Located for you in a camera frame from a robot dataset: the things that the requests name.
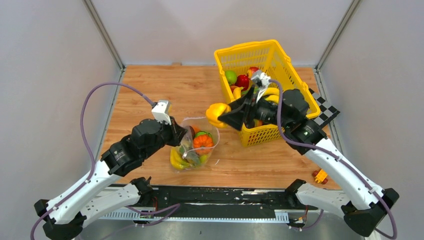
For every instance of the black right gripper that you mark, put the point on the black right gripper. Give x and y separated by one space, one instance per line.
236 118

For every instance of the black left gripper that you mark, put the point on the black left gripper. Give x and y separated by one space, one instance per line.
177 131

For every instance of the orange fruit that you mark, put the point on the orange fruit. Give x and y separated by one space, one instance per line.
195 129

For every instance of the yellow bell pepper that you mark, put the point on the yellow bell pepper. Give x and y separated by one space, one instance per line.
216 110

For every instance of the small watermelon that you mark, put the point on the small watermelon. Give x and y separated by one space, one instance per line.
203 135

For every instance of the clear zip top bag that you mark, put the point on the clear zip top bag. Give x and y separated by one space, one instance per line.
203 124

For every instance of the small orange pumpkin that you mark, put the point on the small orange pumpkin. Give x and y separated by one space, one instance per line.
203 146

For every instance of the yellow banana bunch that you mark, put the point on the yellow banana bunch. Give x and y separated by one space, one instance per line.
191 161

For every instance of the yellow plastic basket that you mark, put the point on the yellow plastic basket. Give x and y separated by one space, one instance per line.
270 58

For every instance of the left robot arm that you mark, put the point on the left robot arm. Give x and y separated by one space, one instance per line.
69 213

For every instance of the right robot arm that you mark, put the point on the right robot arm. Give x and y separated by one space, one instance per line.
361 203

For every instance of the dark purple passion fruit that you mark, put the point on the dark purple passion fruit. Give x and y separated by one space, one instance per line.
192 131

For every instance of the red apple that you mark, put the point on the red apple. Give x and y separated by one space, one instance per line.
251 71
243 81

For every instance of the green apple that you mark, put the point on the green apple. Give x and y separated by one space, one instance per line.
231 77

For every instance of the checkerboard calibration board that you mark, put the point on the checkerboard calibration board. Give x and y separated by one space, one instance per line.
327 111

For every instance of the yellow orange toy block car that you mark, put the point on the yellow orange toy block car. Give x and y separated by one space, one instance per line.
320 176

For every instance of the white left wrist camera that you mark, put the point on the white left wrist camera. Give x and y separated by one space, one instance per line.
160 111

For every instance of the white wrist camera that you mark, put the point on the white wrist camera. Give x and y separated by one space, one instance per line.
160 111
262 80

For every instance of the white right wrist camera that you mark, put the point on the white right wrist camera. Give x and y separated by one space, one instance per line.
262 80

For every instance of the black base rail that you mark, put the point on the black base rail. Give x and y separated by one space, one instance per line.
222 202

